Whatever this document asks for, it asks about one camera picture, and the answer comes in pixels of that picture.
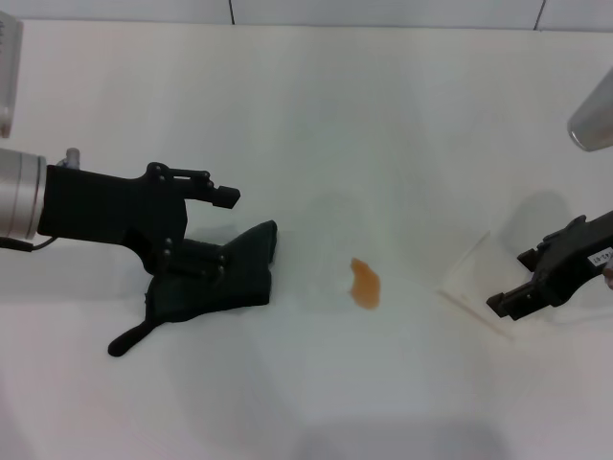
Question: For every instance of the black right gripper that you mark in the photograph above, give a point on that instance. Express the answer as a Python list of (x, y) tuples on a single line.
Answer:
[(570, 263)]

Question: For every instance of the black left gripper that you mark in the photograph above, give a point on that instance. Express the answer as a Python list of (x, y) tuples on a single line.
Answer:
[(100, 211)]

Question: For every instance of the white paper cup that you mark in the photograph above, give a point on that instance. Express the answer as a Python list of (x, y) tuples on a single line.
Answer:
[(479, 287)]

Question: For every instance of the dark blue rag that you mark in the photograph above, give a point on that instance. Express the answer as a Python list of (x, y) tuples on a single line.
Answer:
[(244, 273)]

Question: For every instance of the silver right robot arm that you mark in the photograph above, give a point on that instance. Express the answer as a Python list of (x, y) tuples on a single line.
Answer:
[(596, 120)]

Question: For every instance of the grey left wrist connector plug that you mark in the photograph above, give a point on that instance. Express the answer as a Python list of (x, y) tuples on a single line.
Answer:
[(73, 158)]

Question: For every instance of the brown liquid stain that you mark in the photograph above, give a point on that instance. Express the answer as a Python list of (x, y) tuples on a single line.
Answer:
[(366, 287)]

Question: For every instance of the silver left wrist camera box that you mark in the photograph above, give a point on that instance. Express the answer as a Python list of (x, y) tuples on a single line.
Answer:
[(9, 76)]

